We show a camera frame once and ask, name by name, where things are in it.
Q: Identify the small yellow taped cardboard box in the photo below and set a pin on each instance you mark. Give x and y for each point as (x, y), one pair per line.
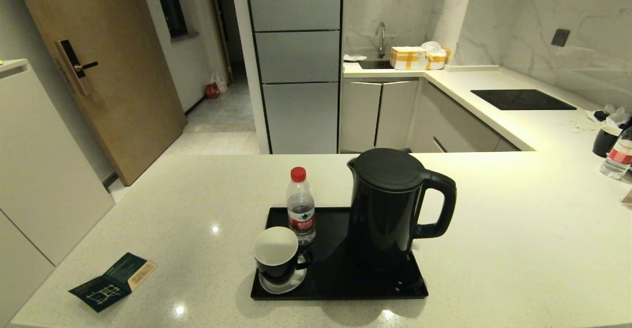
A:
(438, 61)

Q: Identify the white plastic shopping bag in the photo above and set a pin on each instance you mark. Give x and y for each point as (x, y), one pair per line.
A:
(220, 81)

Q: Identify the water bottle with red cap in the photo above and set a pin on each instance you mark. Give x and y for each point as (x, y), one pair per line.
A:
(301, 209)

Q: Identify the dark green folded leaflet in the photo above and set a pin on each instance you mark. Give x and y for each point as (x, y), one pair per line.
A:
(108, 288)

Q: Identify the grey drawer cabinet front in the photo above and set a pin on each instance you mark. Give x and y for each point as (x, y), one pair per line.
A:
(459, 125)

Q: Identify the black gold door lock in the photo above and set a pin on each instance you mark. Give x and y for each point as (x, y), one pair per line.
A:
(74, 66)

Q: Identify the brown wooden door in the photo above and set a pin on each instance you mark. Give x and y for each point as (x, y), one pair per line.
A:
(123, 71)

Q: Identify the dark narrow window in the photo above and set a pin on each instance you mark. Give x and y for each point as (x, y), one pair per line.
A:
(170, 2)

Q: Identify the crumpled white tissue pile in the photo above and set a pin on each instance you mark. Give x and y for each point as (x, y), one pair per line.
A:
(614, 118)

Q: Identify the large yellow taped cardboard box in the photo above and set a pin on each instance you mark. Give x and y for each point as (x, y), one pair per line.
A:
(407, 59)

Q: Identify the dark kitchen sink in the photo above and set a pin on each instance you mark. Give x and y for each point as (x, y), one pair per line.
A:
(375, 64)

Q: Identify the black induction cooktop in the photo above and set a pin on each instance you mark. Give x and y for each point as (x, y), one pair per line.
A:
(523, 100)

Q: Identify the dark wall socket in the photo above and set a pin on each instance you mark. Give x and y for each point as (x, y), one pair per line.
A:
(560, 37)

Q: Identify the white round saucer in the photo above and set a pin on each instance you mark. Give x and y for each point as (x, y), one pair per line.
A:
(276, 289)

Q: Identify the small brown object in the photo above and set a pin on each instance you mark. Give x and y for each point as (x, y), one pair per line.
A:
(628, 198)

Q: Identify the white crumpled plastic bag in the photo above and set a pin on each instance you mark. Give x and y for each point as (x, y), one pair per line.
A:
(433, 46)

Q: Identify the clear bottle with red label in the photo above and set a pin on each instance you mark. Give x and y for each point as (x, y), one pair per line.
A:
(617, 162)

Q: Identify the red bag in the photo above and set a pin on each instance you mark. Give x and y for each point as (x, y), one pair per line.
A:
(212, 91)

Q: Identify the small white dish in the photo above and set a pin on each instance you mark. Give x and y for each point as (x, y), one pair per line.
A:
(354, 57)

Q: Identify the chrome sink faucet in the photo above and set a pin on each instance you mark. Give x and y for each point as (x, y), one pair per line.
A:
(381, 46)

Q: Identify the black electric kettle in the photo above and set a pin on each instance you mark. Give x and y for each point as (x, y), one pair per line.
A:
(385, 204)

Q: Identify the white side cabinet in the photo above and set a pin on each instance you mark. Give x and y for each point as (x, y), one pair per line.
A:
(39, 170)

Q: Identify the black rectangular tray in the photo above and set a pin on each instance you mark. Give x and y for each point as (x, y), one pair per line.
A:
(340, 281)

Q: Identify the black cup white inside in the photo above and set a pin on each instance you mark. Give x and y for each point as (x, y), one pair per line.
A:
(279, 268)

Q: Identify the black mug white rim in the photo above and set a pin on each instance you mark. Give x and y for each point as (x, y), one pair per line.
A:
(605, 143)

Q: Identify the tall grey cabinet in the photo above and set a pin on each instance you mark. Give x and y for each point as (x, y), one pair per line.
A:
(296, 56)

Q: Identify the grey lower cabinet door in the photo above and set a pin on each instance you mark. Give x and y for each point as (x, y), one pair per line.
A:
(359, 115)
(395, 113)

